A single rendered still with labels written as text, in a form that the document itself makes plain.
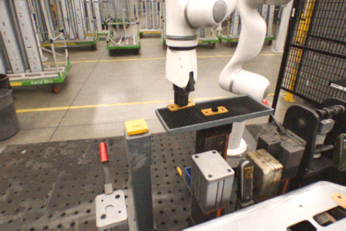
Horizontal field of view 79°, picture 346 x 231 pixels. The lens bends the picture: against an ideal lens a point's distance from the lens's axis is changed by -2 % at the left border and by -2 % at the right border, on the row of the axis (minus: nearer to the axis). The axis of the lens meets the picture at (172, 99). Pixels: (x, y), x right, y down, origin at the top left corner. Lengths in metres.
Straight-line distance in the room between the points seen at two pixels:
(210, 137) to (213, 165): 0.16
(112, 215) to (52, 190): 0.67
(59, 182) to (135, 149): 0.65
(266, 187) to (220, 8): 0.49
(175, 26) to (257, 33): 0.46
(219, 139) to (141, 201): 0.34
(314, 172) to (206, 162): 0.44
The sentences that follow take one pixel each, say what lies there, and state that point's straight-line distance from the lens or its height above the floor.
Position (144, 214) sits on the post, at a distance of 0.85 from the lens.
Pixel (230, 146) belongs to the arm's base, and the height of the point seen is 0.81.
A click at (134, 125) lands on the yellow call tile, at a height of 1.16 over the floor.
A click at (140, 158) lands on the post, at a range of 0.66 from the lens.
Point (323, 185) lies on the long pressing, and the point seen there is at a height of 1.00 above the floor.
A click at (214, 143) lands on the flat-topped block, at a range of 0.74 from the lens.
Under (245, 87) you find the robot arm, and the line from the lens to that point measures 0.97.
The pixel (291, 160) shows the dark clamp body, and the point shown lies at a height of 1.04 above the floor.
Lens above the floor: 1.49
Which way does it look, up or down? 25 degrees down
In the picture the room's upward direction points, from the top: straight up
